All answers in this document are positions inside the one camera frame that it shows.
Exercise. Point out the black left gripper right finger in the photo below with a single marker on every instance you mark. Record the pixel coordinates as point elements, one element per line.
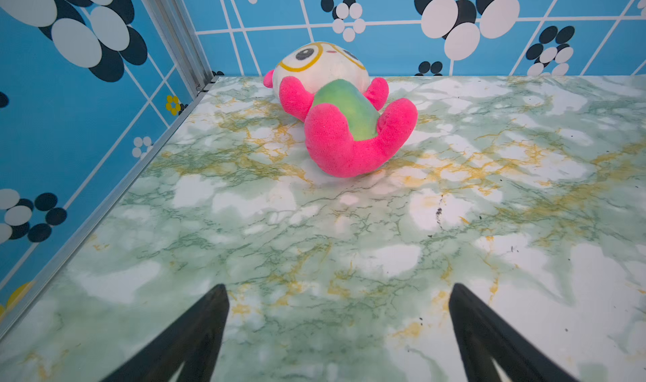
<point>486,341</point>

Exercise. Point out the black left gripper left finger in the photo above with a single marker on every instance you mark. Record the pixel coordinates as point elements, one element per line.
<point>188,348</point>

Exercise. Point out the pink white plush toy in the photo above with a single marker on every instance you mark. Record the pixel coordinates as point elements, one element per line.
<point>350,127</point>

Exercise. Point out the aluminium corner post left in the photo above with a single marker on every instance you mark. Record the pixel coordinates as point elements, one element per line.
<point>176,30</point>

